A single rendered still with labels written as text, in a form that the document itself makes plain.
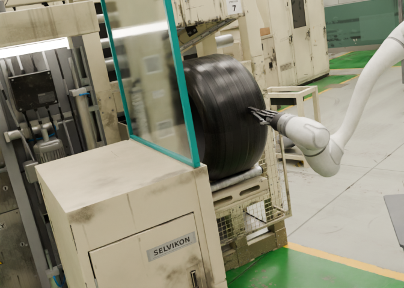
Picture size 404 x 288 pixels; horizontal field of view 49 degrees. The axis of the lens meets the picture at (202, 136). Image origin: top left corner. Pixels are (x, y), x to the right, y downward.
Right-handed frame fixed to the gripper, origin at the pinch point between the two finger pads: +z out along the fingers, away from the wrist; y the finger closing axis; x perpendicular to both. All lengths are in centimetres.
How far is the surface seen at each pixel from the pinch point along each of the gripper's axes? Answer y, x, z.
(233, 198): 8.5, 43.4, 8.9
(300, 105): -179, 83, 177
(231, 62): -3.7, -17.5, 20.8
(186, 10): -2, -39, 57
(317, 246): -79, 133, 47
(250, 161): -1.6, 26.7, 7.2
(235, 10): -31, -35, 56
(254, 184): -4.2, 40.9, 9.3
